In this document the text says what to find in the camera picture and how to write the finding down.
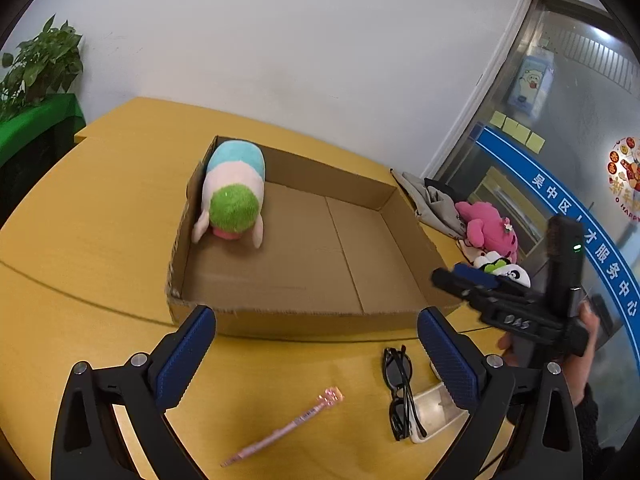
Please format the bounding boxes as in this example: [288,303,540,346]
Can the green potted plant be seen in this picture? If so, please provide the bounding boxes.
[1,16,84,122]

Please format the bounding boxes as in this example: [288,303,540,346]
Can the grey cloth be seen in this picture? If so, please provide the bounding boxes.
[390,169,466,240]

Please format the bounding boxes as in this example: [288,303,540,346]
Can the pink green plush toy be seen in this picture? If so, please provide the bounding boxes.
[191,140,266,248]

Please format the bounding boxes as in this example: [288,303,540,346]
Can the pink pen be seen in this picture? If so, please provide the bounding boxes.
[220,387,344,468]

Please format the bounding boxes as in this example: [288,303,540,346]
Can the right hand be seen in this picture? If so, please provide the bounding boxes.
[562,299,600,406]

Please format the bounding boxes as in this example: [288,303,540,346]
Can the white clear phone case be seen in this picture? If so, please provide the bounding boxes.
[409,363,469,444]

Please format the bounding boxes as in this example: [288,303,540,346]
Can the panda plush toy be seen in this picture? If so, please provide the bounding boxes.
[457,240,530,287]

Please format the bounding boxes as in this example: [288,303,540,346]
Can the black sunglasses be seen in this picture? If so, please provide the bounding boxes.
[382,346,427,441]

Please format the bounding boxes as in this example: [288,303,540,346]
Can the brown cardboard box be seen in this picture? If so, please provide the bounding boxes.
[166,146,459,340]

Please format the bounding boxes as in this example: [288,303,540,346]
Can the glass door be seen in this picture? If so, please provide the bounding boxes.
[437,0,639,448]

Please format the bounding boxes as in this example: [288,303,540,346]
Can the green cloth table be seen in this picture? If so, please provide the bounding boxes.
[1,93,86,165]

